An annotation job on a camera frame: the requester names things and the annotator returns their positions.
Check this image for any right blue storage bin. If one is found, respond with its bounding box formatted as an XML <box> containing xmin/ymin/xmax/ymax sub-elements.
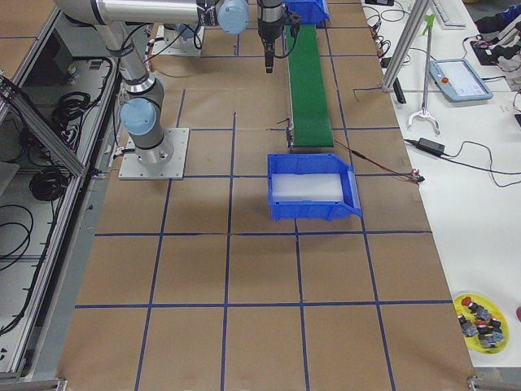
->
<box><xmin>267</xmin><ymin>153</ymin><xmax>362</xmax><ymax>221</ymax></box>

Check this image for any green conveyor belt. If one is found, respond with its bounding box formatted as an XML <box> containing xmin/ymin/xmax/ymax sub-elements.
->
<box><xmin>287</xmin><ymin>24</ymin><xmax>334</xmax><ymax>148</ymax></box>

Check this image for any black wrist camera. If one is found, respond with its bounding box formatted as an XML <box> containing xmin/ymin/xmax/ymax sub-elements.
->
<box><xmin>284</xmin><ymin>7</ymin><xmax>301</xmax><ymax>39</ymax></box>

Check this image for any black handle bar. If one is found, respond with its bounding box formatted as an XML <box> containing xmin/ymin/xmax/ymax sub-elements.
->
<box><xmin>392</xmin><ymin>77</ymin><xmax>407</xmax><ymax>104</ymax></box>

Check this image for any yellow plate of buttons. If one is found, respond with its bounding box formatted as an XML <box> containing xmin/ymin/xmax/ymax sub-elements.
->
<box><xmin>453</xmin><ymin>292</ymin><xmax>510</xmax><ymax>354</ymax></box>

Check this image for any white keyboard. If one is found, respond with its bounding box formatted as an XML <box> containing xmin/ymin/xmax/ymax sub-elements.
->
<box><xmin>431</xmin><ymin>0</ymin><xmax>466</xmax><ymax>30</ymax></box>

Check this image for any grabber reach tool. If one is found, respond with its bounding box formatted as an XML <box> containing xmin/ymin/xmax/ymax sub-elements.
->
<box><xmin>407</xmin><ymin>14</ymin><xmax>440</xmax><ymax>135</ymax></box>

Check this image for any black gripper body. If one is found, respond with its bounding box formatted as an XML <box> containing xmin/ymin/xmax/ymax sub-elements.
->
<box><xmin>256</xmin><ymin>0</ymin><xmax>283</xmax><ymax>40</ymax></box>

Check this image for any aluminium frame post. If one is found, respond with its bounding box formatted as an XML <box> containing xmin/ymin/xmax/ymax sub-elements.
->
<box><xmin>382</xmin><ymin>0</ymin><xmax>431</xmax><ymax>91</ymax></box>

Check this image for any blue storage bin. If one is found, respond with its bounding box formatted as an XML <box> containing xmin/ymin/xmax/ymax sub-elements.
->
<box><xmin>284</xmin><ymin>0</ymin><xmax>330</xmax><ymax>26</ymax></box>
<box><xmin>267</xmin><ymin>153</ymin><xmax>362</xmax><ymax>221</ymax></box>

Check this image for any black power adapter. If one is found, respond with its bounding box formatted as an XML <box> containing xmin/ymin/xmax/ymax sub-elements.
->
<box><xmin>416</xmin><ymin>138</ymin><xmax>445</xmax><ymax>156</ymax></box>

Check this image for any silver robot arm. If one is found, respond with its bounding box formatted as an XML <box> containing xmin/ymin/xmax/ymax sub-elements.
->
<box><xmin>55</xmin><ymin>1</ymin><xmax>249</xmax><ymax>165</ymax></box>

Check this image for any right white foam pad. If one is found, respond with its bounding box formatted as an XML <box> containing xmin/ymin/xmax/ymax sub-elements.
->
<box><xmin>271</xmin><ymin>174</ymin><xmax>344</xmax><ymax>202</ymax></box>

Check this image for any left blue storage bin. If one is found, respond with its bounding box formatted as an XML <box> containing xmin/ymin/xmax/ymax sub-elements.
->
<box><xmin>284</xmin><ymin>0</ymin><xmax>330</xmax><ymax>26</ymax></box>

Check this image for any teach pendant tablet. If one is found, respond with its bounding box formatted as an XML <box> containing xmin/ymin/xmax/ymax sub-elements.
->
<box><xmin>429</xmin><ymin>59</ymin><xmax>493</xmax><ymax>102</ymax></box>

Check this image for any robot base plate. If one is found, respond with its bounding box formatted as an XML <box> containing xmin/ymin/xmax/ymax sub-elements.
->
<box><xmin>151</xmin><ymin>24</ymin><xmax>204</xmax><ymax>57</ymax></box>
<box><xmin>118</xmin><ymin>128</ymin><xmax>190</xmax><ymax>180</ymax></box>

